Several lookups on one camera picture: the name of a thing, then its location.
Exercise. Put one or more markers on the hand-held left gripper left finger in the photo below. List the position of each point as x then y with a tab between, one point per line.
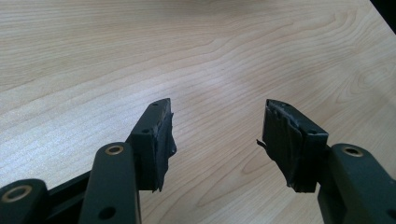
154	146

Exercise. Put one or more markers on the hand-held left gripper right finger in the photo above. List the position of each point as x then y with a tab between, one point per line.
292	146

